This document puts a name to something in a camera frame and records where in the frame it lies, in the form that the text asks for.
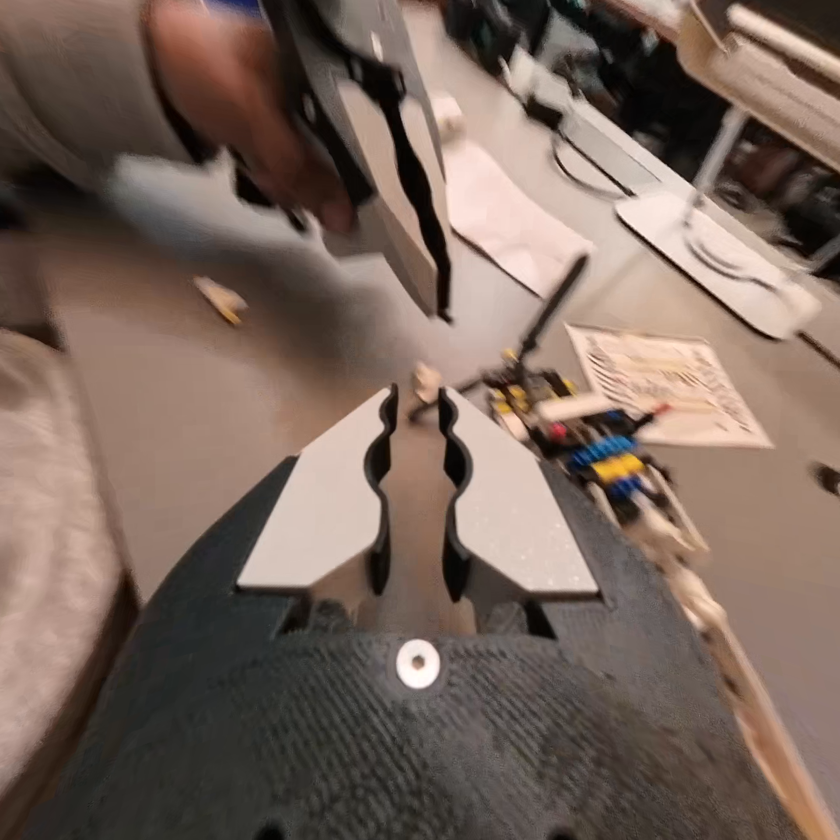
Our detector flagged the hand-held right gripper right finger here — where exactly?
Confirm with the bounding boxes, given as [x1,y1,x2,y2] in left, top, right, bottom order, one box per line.
[438,387,601,624]

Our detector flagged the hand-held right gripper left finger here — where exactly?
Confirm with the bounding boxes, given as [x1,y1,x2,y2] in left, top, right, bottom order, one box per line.
[236,384,400,624]

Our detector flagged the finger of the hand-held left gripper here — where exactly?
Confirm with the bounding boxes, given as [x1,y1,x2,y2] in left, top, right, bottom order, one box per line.
[367,0,455,326]
[338,85,442,319]

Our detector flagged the lego helicopter model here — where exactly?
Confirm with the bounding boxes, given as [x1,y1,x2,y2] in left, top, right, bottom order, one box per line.
[407,252,834,840]

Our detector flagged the white instruction booklet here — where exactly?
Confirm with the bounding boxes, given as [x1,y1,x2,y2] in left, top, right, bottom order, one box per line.
[446,141,595,296]

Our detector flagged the white lego piece yellow pin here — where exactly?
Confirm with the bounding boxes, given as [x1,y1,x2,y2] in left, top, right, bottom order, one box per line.
[193,276,249,326]

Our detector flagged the person's left forearm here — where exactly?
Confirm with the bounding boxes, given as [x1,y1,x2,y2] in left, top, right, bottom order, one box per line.
[0,0,191,191]

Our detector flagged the person's left hand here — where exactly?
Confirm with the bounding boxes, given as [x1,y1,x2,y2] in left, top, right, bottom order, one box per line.
[147,0,358,234]

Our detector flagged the zebra striped sticker sheet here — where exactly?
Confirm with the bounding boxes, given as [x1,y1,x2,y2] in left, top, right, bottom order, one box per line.
[564,323,775,450]

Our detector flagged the person's grey zip hoodie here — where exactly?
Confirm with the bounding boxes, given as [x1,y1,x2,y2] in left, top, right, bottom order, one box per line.
[0,328,140,840]

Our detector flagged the white monitor stand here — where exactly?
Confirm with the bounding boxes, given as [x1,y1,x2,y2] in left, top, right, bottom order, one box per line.
[613,105,824,342]

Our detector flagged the black cable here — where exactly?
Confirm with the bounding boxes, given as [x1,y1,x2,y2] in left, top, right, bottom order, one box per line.
[550,121,634,198]

